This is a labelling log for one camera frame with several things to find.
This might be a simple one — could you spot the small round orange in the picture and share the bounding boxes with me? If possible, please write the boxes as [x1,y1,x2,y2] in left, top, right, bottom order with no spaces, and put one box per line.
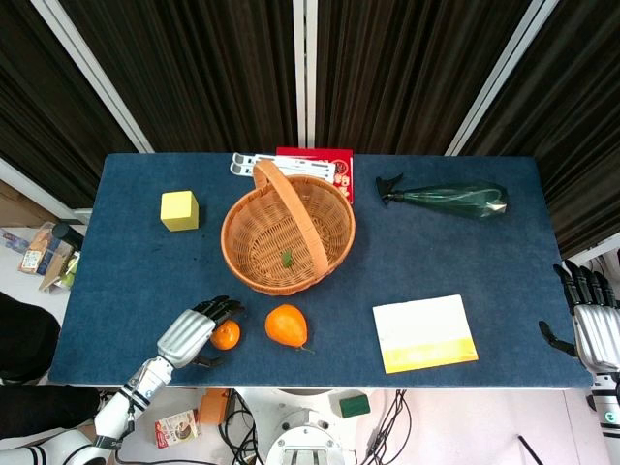
[209,319,242,351]

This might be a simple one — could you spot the black rod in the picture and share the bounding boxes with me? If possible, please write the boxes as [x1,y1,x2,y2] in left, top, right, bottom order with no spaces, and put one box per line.
[516,434,547,465]

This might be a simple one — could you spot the black cylinder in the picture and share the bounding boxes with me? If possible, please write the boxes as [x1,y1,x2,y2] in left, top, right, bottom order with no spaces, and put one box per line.
[51,222,85,249]

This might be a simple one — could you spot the green block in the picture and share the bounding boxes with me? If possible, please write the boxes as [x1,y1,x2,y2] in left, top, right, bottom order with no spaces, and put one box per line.
[338,394,372,419]

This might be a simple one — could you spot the yellow foam cube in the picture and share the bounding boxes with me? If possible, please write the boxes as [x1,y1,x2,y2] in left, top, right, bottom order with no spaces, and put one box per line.
[160,190,201,232]

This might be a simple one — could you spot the colourful snack packets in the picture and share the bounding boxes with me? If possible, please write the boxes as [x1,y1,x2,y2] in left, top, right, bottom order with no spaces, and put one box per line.
[0,221,55,276]

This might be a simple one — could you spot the white folding stand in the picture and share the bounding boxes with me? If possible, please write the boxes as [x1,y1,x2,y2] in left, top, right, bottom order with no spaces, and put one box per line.
[229,152,338,184]

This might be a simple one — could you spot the orange wicker basket with handle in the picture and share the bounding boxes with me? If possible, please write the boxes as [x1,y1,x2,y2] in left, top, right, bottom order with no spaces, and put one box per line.
[220,159,357,296]

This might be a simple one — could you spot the white and yellow book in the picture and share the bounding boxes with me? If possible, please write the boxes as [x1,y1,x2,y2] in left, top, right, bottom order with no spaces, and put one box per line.
[372,294,480,375]

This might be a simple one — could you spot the orange box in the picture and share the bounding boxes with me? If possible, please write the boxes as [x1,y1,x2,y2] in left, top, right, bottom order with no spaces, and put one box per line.
[198,388,232,426]

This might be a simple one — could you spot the red box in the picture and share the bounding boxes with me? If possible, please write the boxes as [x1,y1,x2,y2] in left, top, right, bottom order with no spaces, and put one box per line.
[275,146,357,205]

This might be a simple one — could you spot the white partition frame post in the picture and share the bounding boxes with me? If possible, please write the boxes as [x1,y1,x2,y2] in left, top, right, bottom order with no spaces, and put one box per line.
[292,0,319,149]
[29,0,155,154]
[444,0,559,157]
[0,157,93,225]
[561,235,620,266]

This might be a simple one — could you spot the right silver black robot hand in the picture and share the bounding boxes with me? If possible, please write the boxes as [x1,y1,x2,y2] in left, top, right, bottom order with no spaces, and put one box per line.
[538,260,620,375]

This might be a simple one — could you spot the open cardboard box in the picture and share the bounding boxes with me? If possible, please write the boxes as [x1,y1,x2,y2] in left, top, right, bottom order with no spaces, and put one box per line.
[38,240,81,292]

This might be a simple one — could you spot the black cable bundle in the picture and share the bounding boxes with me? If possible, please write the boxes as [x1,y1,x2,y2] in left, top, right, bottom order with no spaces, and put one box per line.
[217,389,267,465]
[365,388,413,465]

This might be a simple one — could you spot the printed snack box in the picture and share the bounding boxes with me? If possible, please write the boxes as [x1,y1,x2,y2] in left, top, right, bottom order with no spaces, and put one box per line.
[154,409,201,445]

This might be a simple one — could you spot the white robot torso base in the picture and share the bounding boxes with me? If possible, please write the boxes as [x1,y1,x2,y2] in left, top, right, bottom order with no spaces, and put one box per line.
[263,387,359,465]

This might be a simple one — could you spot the blue table cloth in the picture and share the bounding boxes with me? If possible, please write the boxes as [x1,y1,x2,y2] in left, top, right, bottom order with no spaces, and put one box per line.
[47,152,595,390]

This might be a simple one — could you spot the dark pleated partition panel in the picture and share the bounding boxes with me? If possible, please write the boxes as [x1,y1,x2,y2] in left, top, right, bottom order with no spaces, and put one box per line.
[0,0,142,210]
[459,0,620,261]
[57,0,299,154]
[314,0,535,156]

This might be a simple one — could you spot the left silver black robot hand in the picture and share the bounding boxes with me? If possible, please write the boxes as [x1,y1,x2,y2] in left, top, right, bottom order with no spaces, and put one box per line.
[155,294,246,370]

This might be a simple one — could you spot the black fabric bulk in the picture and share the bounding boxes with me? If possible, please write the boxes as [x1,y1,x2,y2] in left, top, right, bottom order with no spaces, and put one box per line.
[0,292,101,440]

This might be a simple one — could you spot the green spray bottle black nozzle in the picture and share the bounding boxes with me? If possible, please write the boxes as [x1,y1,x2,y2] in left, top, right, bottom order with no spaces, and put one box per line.
[375,172,510,222]

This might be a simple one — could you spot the large pear-shaped orange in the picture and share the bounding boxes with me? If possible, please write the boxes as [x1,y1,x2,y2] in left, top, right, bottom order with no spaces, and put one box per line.
[264,303,315,354]

